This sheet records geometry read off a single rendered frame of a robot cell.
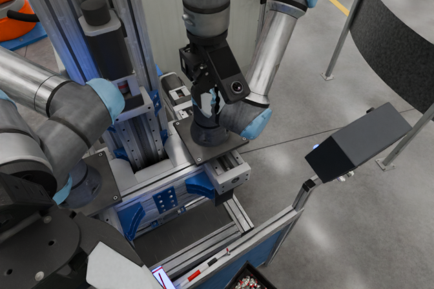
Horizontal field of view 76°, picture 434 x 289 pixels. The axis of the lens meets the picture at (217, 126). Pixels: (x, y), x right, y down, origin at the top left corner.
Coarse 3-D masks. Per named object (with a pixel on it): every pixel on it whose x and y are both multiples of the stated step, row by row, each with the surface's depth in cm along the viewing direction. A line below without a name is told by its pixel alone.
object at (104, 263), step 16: (96, 256) 21; (112, 256) 21; (96, 272) 20; (112, 272) 20; (128, 272) 20; (144, 272) 20; (112, 288) 20; (128, 288) 20; (144, 288) 20; (160, 288) 20
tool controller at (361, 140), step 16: (368, 112) 91; (384, 112) 86; (352, 128) 82; (368, 128) 83; (384, 128) 83; (400, 128) 84; (320, 144) 86; (336, 144) 79; (352, 144) 79; (368, 144) 80; (384, 144) 81; (320, 160) 89; (336, 160) 82; (352, 160) 77; (368, 160) 82; (320, 176) 93; (336, 176) 85
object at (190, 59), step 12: (192, 36) 46; (216, 36) 46; (180, 48) 54; (192, 48) 52; (180, 60) 56; (192, 60) 51; (204, 60) 50; (192, 72) 54; (204, 72) 50; (204, 84) 52
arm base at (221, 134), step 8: (192, 128) 103; (200, 128) 99; (208, 128) 98; (216, 128) 99; (224, 128) 102; (192, 136) 104; (200, 136) 101; (208, 136) 100; (216, 136) 101; (224, 136) 103; (200, 144) 104; (208, 144) 102; (216, 144) 103
